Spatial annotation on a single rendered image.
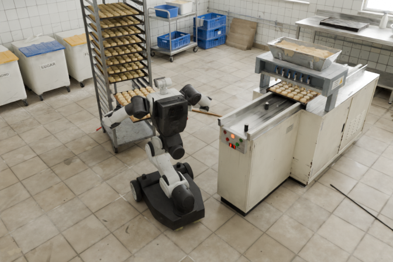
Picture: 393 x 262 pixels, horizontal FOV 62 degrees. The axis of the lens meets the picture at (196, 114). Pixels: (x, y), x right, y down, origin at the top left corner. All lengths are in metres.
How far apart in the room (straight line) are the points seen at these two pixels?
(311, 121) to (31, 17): 4.28
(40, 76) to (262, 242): 3.73
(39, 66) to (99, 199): 2.44
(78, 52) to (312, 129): 3.61
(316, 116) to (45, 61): 3.70
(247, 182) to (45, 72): 3.45
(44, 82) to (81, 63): 0.61
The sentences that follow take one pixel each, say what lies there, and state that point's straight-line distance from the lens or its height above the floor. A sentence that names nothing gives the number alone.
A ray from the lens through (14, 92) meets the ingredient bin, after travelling 5.10.
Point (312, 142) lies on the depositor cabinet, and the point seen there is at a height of 0.55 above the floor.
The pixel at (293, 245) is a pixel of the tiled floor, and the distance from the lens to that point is 2.92.
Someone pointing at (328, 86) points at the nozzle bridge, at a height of 1.12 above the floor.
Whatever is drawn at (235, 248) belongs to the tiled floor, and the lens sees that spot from 2.82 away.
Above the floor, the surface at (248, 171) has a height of 0.54.
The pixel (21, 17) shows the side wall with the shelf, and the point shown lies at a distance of 5.59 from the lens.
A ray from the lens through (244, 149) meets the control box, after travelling 2.52.
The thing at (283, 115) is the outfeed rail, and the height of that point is 0.89.
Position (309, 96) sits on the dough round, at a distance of 3.04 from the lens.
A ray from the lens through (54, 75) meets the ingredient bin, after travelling 5.21.
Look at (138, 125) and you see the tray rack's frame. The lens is 3.98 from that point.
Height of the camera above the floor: 2.21
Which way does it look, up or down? 30 degrees down
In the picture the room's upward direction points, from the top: straight up
